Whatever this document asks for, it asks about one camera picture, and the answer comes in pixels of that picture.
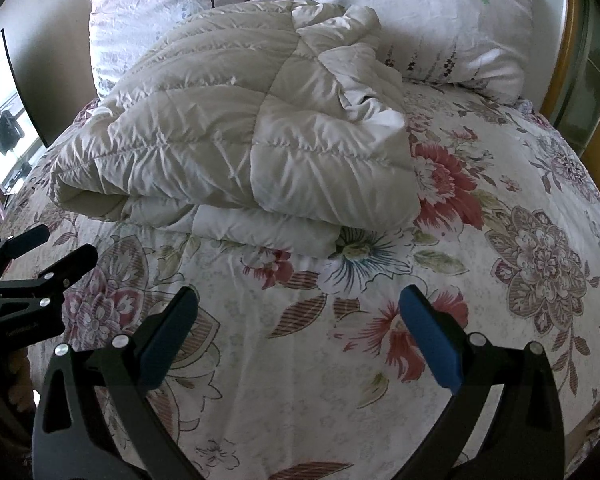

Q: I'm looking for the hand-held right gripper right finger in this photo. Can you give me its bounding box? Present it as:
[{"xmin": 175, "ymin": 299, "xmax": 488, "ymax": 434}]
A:
[{"xmin": 394, "ymin": 284, "xmax": 567, "ymax": 480}]

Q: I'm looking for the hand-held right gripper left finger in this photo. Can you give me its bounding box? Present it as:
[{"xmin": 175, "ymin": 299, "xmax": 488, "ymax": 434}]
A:
[{"xmin": 31, "ymin": 286, "xmax": 208, "ymax": 480}]

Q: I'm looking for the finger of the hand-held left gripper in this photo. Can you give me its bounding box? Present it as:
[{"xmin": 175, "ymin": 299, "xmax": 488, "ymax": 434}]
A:
[
  {"xmin": 0, "ymin": 243, "xmax": 100, "ymax": 312},
  {"xmin": 0, "ymin": 224, "xmax": 51, "ymax": 282}
]

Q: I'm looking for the cream quilted duvet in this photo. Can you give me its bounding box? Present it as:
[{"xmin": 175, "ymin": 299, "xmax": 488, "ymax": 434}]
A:
[{"xmin": 47, "ymin": 0, "xmax": 421, "ymax": 257}]

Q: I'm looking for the floral bed cover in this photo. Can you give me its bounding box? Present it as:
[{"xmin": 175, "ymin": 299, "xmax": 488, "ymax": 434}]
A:
[{"xmin": 0, "ymin": 80, "xmax": 600, "ymax": 480}]

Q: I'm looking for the pink tree print pillow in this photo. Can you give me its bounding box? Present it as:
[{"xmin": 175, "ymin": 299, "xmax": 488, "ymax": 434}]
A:
[{"xmin": 82, "ymin": 0, "xmax": 258, "ymax": 101}]

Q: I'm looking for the wooden headboard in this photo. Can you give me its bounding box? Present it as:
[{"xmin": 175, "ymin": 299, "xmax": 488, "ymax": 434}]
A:
[{"xmin": 540, "ymin": 0, "xmax": 600, "ymax": 196}]

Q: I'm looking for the white flower print pillow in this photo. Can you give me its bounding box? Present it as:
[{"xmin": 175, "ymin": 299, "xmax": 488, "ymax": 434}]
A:
[{"xmin": 250, "ymin": 0, "xmax": 533, "ymax": 103}]

